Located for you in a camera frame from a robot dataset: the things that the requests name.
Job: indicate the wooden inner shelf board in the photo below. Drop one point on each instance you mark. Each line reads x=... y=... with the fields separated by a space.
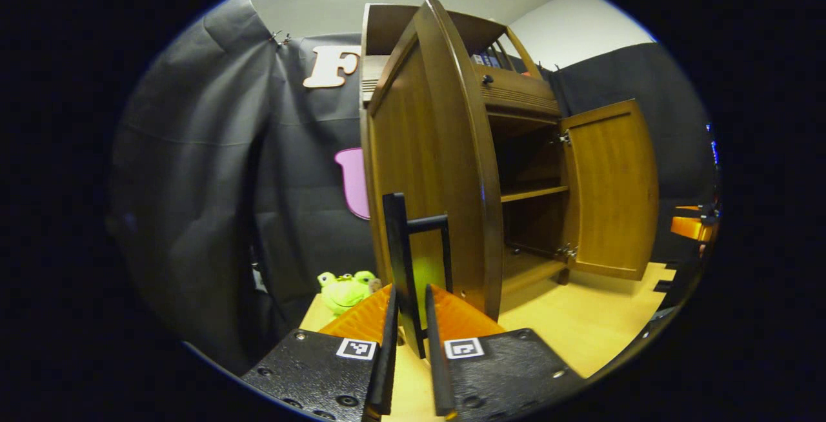
x=532 y=193

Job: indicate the black backdrop cloth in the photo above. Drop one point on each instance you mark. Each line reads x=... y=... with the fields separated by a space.
x=193 y=183

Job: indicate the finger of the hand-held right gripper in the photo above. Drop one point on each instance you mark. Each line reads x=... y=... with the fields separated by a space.
x=690 y=227

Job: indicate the wooden cabinet door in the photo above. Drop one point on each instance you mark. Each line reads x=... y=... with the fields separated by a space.
x=413 y=151
x=613 y=183

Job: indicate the wooden cabinet drawer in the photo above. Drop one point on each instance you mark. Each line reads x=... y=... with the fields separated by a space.
x=516 y=90

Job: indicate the metal door hinge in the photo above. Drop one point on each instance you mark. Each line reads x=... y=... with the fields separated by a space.
x=564 y=138
x=566 y=252

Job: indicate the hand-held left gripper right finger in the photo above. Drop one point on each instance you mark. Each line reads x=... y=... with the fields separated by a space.
x=503 y=370

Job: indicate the green frog plush toy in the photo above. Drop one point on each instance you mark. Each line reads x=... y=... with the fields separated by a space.
x=345 y=290

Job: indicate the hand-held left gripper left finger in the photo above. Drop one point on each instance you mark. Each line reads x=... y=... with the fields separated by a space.
x=316 y=370

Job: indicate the wooden double-door shoe cabinet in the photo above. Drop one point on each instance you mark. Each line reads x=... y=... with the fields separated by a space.
x=393 y=22

